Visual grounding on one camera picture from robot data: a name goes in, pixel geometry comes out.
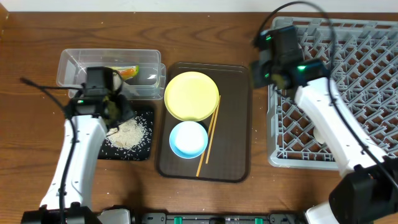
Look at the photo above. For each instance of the light blue bowl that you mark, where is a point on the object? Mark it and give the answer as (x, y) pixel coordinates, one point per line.
(188, 139)

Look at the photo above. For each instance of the clear plastic waste bin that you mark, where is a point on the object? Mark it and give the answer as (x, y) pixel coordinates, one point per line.
(147, 84)

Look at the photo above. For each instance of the wooden chopstick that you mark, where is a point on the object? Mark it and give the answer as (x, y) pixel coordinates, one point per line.
(203, 154)
(212, 130)

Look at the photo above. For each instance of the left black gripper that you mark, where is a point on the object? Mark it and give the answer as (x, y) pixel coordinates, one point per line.
(123, 109)

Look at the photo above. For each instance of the white tissue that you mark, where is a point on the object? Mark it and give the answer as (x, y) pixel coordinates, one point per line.
(117, 83)

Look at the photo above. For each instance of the yellow round plate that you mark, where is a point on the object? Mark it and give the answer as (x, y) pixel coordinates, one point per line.
(191, 96)

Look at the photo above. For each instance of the black plastic tray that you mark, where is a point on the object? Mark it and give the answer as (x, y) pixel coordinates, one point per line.
(91, 128)

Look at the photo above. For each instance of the grey plastic dishwasher rack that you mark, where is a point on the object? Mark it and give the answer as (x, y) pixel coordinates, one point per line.
(365, 70)

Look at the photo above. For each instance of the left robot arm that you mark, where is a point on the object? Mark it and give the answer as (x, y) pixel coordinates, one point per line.
(68, 199)

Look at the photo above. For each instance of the pile of rice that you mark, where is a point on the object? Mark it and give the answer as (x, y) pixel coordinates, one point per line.
(131, 142)

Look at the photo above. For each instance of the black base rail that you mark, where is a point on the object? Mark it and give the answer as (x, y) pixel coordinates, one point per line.
(199, 219)

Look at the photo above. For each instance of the white green cup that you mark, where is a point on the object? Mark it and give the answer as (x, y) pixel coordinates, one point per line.
(318, 136)

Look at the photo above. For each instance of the green orange snack wrapper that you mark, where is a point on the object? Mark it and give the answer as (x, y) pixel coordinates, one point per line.
(127, 72)

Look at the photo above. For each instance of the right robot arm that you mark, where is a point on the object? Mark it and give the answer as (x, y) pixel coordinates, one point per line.
(368, 189)

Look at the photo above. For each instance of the dark brown serving tray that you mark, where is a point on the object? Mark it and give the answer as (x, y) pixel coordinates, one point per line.
(229, 159)

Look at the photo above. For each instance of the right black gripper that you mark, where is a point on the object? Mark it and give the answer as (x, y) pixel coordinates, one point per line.
(254, 75)

